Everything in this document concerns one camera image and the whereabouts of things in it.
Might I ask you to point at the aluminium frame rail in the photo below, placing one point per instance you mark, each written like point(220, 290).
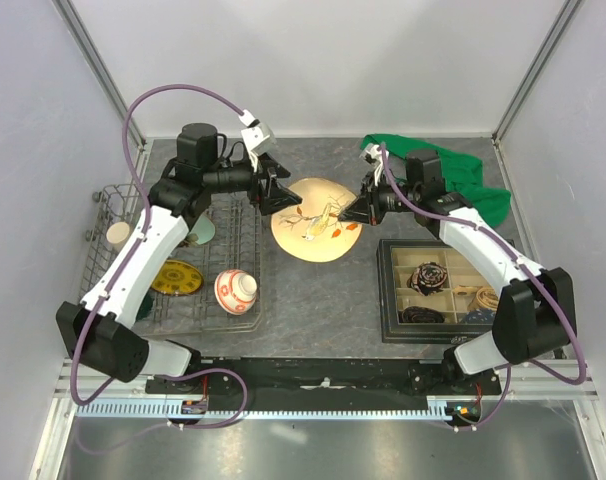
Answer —
point(528, 382)

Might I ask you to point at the dark brown rolled tie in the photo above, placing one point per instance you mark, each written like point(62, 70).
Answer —
point(420, 315)

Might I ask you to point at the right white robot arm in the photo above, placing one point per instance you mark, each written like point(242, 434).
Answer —
point(536, 311)

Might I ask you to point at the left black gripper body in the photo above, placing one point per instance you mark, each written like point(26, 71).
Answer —
point(260, 197)

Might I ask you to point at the white red patterned bowl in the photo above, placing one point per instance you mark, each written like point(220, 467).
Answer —
point(236, 291)

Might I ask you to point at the navy dotted rolled tie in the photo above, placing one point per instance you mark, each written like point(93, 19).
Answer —
point(478, 317)

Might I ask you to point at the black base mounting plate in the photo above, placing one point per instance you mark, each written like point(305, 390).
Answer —
point(340, 382)

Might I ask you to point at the dark floral rolled tie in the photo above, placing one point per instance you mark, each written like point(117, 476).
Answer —
point(428, 278)

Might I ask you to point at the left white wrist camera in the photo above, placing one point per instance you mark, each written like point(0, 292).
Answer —
point(256, 135)

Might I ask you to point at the blue slotted cable duct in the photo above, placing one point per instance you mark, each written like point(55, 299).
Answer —
point(183, 409)

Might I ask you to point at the green cloth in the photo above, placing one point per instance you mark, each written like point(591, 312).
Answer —
point(463, 173)

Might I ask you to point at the beige bird plate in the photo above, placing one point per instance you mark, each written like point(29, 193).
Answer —
point(312, 231)

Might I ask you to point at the dark green cup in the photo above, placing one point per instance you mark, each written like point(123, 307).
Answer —
point(145, 307)

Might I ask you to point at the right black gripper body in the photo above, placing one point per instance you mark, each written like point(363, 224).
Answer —
point(382, 198)

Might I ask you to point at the yellow patterned plate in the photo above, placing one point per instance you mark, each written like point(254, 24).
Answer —
point(177, 278)

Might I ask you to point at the black compartment box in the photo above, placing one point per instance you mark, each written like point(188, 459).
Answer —
point(396, 261)

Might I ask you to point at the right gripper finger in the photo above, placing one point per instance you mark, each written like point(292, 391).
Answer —
point(358, 211)
point(370, 155)

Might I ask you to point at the tan rolled belt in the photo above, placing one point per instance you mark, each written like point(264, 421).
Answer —
point(482, 297)

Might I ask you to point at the beige cup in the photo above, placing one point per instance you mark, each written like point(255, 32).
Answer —
point(118, 234)

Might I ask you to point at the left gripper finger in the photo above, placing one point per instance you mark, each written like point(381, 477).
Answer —
point(270, 164)
point(280, 198)

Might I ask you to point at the grey wire dish rack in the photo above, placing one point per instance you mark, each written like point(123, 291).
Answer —
point(237, 244)

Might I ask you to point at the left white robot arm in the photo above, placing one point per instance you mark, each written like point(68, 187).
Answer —
point(97, 331)

